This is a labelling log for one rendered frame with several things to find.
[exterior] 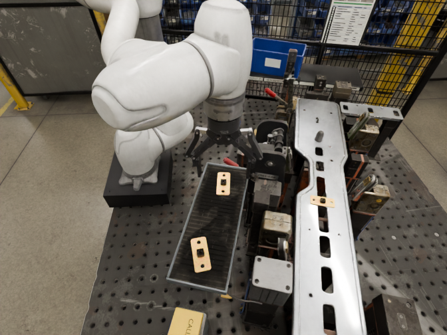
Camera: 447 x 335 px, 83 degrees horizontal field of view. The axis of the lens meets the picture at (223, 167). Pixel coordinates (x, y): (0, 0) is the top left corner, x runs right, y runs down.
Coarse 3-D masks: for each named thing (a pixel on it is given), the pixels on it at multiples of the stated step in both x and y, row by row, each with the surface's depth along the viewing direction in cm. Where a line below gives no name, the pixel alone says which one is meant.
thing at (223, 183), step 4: (220, 172) 78; (224, 172) 78; (220, 176) 77; (228, 176) 77; (220, 180) 76; (224, 180) 75; (228, 180) 76; (220, 184) 75; (224, 184) 74; (228, 184) 75; (220, 188) 74; (224, 188) 74; (228, 188) 74; (216, 192) 73; (220, 192) 73; (224, 192) 73; (228, 192) 73
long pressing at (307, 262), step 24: (312, 120) 122; (336, 120) 122; (312, 144) 111; (336, 144) 111; (312, 168) 101; (336, 168) 101; (312, 192) 93; (336, 192) 93; (312, 216) 86; (336, 216) 86; (312, 240) 81; (336, 240) 81; (312, 264) 75; (336, 264) 75; (312, 288) 71; (336, 288) 71; (360, 288) 71; (312, 312) 67; (336, 312) 67; (360, 312) 67
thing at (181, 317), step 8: (176, 312) 53; (184, 312) 53; (192, 312) 53; (200, 312) 53; (176, 320) 52; (184, 320) 52; (192, 320) 52; (200, 320) 52; (176, 328) 51; (184, 328) 51; (192, 328) 51
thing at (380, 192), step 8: (368, 192) 88; (376, 192) 88; (384, 192) 88; (352, 200) 98; (360, 200) 91; (368, 200) 90; (376, 200) 89; (384, 200) 88; (352, 208) 97; (360, 208) 94; (368, 208) 93; (376, 208) 92; (352, 216) 99; (360, 216) 98; (368, 216) 97; (352, 224) 103; (360, 224) 102; (360, 232) 105
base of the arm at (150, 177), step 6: (156, 162) 128; (156, 168) 126; (126, 174) 120; (144, 174) 120; (150, 174) 122; (156, 174) 124; (120, 180) 121; (126, 180) 121; (132, 180) 120; (138, 180) 119; (144, 180) 121; (150, 180) 122; (156, 180) 122; (138, 186) 118
